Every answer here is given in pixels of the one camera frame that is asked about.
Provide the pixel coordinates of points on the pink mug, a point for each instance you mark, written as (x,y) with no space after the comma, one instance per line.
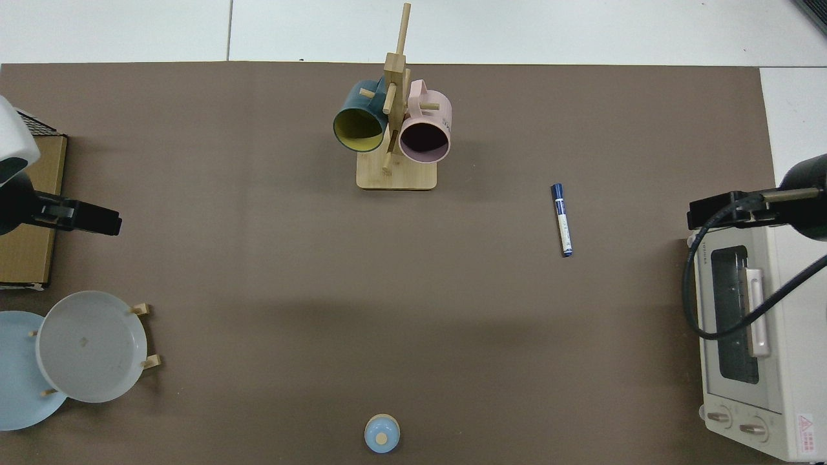
(434,106)

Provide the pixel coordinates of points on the blue and white marker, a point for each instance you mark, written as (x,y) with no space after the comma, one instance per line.
(563,223)

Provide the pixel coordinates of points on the light blue plate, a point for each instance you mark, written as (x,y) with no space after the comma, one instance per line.
(19,381)

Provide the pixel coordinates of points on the wooden plate rack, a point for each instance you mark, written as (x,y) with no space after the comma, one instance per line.
(150,362)

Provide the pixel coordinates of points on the pale toaster oven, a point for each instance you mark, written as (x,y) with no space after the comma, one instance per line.
(795,361)

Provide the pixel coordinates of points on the brown table cloth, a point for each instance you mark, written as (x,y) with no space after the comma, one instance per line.
(323,290)

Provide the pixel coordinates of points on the dark corner object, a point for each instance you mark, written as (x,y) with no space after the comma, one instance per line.
(815,11)

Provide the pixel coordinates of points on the wooden cup stand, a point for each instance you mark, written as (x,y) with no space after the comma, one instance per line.
(395,175)

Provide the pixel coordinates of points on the grey plate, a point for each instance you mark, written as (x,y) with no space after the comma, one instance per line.
(90,349)

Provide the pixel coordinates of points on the dark teal mug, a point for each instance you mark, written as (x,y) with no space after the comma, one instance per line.
(356,106)

